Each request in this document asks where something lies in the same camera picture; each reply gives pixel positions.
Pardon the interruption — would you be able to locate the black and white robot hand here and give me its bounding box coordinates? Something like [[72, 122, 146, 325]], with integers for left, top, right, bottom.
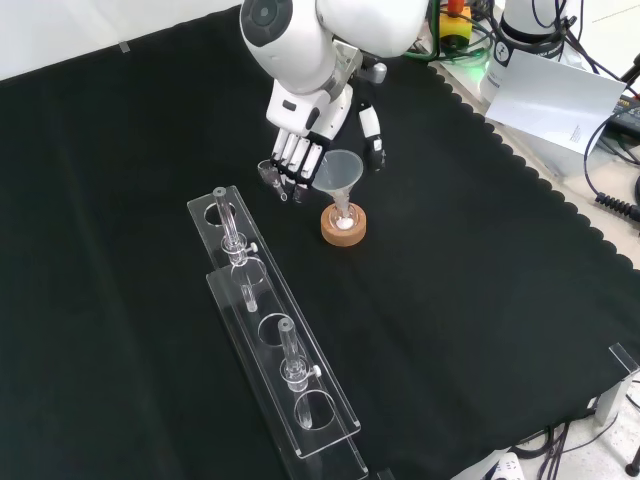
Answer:
[[265, 79, 389, 205]]

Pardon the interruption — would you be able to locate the clear plastic funnel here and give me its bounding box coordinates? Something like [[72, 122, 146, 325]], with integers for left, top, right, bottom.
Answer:
[[311, 149, 364, 217]]

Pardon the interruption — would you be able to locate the clear glass weighing funnel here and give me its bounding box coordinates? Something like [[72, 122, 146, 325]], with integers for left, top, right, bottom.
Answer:
[[256, 159, 291, 203]]

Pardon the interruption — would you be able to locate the clear round-bottom flask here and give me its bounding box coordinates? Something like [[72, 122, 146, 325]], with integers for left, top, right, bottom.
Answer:
[[327, 197, 361, 232]]

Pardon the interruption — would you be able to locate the clear acrylic funnel stand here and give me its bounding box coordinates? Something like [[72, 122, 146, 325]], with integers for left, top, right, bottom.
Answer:
[[186, 185, 372, 480]]

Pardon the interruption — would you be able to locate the yellow stop button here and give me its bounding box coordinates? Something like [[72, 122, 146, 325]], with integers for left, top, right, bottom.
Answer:
[[438, 0, 474, 50]]

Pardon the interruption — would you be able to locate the black bench cloth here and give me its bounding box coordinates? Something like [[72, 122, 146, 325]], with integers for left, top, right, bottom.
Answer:
[[0, 3, 640, 480]]

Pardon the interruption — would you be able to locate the pale board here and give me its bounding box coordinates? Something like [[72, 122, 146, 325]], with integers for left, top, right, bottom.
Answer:
[[483, 49, 628, 177]]

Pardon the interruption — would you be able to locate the black electronic device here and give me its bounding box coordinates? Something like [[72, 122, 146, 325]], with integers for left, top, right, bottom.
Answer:
[[610, 93, 640, 132]]

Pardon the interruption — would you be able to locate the white power strip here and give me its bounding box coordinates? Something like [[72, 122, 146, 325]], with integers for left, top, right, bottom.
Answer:
[[478, 451, 524, 480]]

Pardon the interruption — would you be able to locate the black thin cable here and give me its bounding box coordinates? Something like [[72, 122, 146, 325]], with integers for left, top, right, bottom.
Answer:
[[583, 107, 640, 199]]

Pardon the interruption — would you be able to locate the black coiled cable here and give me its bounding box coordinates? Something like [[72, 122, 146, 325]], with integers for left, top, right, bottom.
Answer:
[[594, 191, 640, 222]]

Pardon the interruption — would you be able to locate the metal angle bracket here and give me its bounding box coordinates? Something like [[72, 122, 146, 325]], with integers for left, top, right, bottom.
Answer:
[[593, 342, 640, 427]]

